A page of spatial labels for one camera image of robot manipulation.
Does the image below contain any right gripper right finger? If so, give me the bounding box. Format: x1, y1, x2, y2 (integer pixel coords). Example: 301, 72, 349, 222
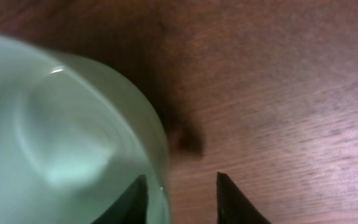
216, 172, 270, 224

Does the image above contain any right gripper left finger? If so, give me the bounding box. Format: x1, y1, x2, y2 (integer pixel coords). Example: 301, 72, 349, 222
92, 175, 149, 224

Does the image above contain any green bowl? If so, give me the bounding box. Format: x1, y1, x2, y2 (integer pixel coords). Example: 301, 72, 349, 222
0, 36, 172, 223

